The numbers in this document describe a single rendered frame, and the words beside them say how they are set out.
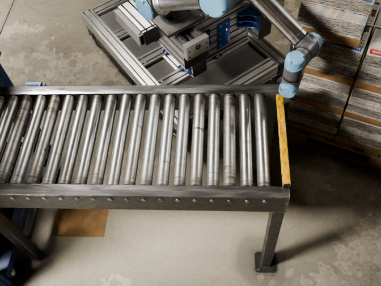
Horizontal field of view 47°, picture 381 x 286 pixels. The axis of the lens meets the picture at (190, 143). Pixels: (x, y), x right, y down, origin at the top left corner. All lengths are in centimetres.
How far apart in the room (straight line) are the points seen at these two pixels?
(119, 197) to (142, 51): 148
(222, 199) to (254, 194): 12
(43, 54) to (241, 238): 201
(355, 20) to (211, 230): 128
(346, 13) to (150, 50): 142
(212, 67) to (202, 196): 134
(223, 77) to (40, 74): 135
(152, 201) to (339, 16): 109
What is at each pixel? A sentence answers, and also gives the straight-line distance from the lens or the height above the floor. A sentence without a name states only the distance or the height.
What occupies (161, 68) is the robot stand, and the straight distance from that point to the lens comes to 284.
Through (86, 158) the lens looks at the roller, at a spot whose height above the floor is 80.
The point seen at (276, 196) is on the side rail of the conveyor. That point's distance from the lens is 163.
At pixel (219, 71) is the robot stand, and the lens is 278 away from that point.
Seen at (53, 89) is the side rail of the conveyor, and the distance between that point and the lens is 206.
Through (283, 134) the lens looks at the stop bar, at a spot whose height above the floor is 82.
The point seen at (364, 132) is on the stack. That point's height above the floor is 29.
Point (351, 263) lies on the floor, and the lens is 245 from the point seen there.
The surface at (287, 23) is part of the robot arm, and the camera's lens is 181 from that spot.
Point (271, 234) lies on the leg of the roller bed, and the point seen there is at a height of 45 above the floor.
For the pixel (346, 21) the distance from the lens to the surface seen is 201.
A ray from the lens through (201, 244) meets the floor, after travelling 240.
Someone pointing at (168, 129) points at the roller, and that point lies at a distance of 179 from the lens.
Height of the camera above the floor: 225
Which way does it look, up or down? 56 degrees down
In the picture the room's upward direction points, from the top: 7 degrees counter-clockwise
